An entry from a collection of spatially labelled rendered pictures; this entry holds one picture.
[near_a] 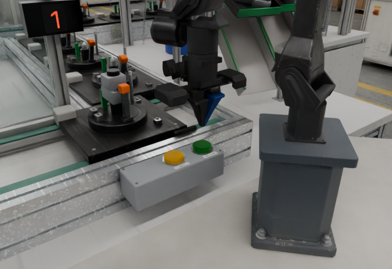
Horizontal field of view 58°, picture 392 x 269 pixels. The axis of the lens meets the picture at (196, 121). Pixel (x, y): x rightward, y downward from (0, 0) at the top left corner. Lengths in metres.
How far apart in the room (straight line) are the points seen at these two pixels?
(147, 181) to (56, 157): 0.28
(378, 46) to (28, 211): 4.62
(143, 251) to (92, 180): 0.16
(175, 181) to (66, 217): 0.21
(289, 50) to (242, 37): 0.51
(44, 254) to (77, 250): 0.06
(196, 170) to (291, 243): 0.22
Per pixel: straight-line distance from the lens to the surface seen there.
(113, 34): 2.10
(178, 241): 0.68
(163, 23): 0.68
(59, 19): 0.86
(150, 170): 0.68
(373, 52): 5.00
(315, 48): 0.56
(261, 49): 1.05
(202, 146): 0.73
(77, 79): 1.16
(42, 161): 0.86
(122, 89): 0.77
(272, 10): 0.95
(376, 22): 4.94
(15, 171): 0.84
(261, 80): 1.00
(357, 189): 0.87
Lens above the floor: 1.34
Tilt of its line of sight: 26 degrees down
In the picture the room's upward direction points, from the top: straight up
